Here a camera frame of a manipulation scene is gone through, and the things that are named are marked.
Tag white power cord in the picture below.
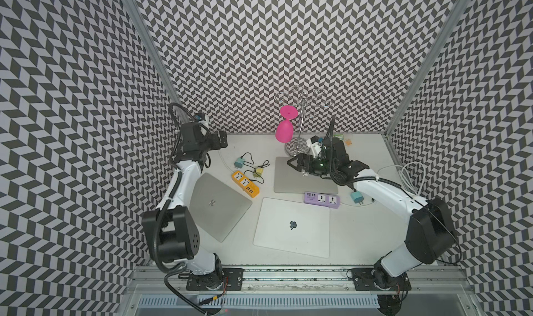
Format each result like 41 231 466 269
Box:
375 161 430 200
216 149 236 175

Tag orange power strip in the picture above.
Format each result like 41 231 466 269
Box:
231 170 260 198

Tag chrome glass holder stand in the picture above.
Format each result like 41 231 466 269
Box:
274 85 329 156

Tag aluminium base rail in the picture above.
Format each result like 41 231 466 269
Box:
124 266 474 296

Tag white power cord right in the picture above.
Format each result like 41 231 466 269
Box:
375 161 430 200

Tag white closed laptop front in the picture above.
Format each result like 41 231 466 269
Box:
253 198 330 259

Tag grey closed laptop centre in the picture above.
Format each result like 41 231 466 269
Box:
273 156 338 195

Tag pink plastic wine glass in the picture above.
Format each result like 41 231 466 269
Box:
275 105 298 143

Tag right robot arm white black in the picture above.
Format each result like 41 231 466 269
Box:
287 122 459 291

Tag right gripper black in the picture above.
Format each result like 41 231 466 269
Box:
286 153 337 175

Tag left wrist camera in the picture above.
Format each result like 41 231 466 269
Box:
194 112 210 128

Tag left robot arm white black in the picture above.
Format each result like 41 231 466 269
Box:
142 102 228 290

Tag white power cord left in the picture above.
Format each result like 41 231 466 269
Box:
216 149 236 175

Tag purple power strip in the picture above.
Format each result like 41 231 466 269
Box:
303 192 341 209

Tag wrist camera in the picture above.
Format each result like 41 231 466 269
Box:
306 136 324 159
194 112 210 128

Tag silver closed laptop left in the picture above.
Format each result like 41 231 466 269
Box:
190 173 252 242

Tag teal charger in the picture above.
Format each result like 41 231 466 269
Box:
234 158 244 168
351 191 364 205

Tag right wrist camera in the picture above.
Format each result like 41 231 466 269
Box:
306 136 324 159

